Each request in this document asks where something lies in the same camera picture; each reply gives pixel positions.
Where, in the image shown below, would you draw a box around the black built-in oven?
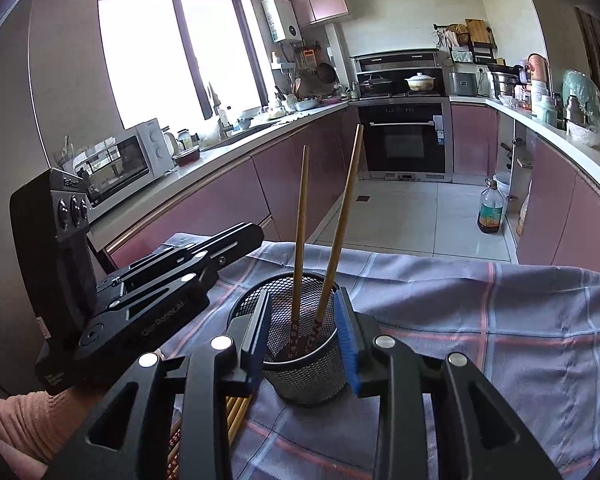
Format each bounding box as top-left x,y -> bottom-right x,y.
356,100 -> 449,181

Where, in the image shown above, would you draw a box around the steel steamer pot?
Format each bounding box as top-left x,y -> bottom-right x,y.
490,71 -> 519,99

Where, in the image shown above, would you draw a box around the white water heater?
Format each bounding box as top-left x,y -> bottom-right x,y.
261,0 -> 302,44

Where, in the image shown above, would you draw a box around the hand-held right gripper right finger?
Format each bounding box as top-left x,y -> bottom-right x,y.
334,286 -> 565,480

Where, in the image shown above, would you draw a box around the person's left forearm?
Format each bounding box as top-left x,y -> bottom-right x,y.
0,389 -> 108,466

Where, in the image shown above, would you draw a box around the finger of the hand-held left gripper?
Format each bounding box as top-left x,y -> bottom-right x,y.
96,249 -> 228,312
129,222 -> 266,282

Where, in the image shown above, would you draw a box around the white toaster oven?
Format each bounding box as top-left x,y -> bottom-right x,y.
72,119 -> 176,209

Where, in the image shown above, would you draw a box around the kitchen window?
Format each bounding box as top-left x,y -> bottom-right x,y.
97,0 -> 268,132

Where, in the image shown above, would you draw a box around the bunch of wooden chopsticks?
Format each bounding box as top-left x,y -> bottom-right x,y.
167,394 -> 253,480

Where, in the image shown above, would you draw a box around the steel thermos jug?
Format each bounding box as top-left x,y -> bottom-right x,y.
565,95 -> 587,124

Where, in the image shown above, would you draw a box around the white casserole pot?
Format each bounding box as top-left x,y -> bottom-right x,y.
405,72 -> 439,93

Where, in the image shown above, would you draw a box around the black lidded wok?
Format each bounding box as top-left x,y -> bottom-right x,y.
358,74 -> 394,96

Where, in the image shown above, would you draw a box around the kitchen faucet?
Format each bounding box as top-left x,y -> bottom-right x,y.
211,82 -> 234,139

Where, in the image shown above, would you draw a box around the black mesh cup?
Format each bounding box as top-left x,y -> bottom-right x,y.
228,271 -> 353,407

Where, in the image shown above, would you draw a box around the black wall rack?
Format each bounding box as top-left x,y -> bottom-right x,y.
434,18 -> 497,64

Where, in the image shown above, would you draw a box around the steel range hood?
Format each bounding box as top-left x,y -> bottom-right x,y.
352,50 -> 444,82

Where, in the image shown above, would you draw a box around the cooking oil bottle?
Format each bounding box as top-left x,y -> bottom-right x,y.
476,178 -> 504,235

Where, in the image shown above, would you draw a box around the pink lower cabinets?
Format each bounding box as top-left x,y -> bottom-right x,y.
104,102 -> 362,257

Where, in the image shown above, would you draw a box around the grey checked cloth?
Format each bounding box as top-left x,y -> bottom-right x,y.
160,232 -> 600,480

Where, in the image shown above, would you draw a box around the pale green food cover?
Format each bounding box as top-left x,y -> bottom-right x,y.
562,70 -> 600,128

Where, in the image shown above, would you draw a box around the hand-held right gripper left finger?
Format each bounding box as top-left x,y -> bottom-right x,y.
42,289 -> 274,480

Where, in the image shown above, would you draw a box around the single bamboo chopstick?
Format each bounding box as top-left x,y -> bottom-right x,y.
305,124 -> 365,354
289,146 -> 311,361

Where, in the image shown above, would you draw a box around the dark red lidded bowl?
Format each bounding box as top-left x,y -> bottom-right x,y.
172,147 -> 201,167

